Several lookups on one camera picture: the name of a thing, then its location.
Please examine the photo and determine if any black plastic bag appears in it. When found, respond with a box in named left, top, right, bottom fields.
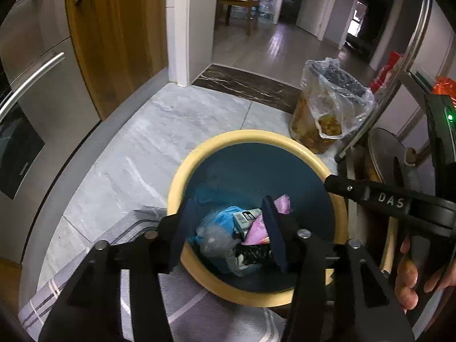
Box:
left=235, top=241, right=276, bottom=268

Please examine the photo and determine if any stainless steel built-in oven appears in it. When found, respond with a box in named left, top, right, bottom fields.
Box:
left=0, top=0, right=104, bottom=268

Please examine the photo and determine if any white interior door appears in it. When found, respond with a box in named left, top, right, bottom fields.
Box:
left=296, top=0, right=341, bottom=41

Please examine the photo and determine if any orange plastic bag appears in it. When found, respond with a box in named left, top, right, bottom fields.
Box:
left=433, top=76, right=456, bottom=105

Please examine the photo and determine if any chrome metal rack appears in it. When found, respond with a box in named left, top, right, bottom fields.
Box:
left=333, top=0, right=456, bottom=164

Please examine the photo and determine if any person's right hand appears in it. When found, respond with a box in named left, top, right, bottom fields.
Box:
left=395, top=237, right=456, bottom=312

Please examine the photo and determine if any pack of water bottles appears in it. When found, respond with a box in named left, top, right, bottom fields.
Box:
left=231, top=5, right=258, bottom=20

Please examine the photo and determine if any narrow wooden cabinet door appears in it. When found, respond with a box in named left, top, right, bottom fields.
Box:
left=64, top=0, right=169, bottom=122

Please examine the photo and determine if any wide wooden cabinet door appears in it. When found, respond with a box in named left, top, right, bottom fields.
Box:
left=0, top=256, right=24, bottom=307

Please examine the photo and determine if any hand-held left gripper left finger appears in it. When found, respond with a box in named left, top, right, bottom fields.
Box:
left=37, top=198, right=198, bottom=342

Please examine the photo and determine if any red snack packet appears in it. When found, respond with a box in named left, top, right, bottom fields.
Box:
left=369, top=50, right=403, bottom=93

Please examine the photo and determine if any round metal pan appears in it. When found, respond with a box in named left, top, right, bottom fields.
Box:
left=367, top=127, right=433, bottom=200

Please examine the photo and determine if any clear water jug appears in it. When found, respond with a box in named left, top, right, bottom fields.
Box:
left=258, top=1, right=277, bottom=21

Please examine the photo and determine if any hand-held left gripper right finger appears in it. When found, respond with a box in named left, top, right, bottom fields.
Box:
left=262, top=195, right=416, bottom=342

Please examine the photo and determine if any pink wrapper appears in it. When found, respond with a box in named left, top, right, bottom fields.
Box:
left=242, top=194, right=293, bottom=246

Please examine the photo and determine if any light blue plastic bag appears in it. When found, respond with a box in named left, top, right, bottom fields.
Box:
left=192, top=185, right=243, bottom=245

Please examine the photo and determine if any blue bin with yellow rim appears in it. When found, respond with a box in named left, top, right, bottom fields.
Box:
left=167, top=129, right=348, bottom=309

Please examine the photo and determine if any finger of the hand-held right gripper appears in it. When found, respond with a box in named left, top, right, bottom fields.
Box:
left=323, top=173, right=443, bottom=237

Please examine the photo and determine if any waste bin with clear liner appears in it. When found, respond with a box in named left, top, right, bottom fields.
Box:
left=289, top=57, right=374, bottom=154

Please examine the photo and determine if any white barcode box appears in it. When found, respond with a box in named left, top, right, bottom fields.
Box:
left=232, top=208, right=262, bottom=237

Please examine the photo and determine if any wooden tool handle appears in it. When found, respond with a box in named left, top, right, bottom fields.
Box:
left=379, top=217, right=399, bottom=275

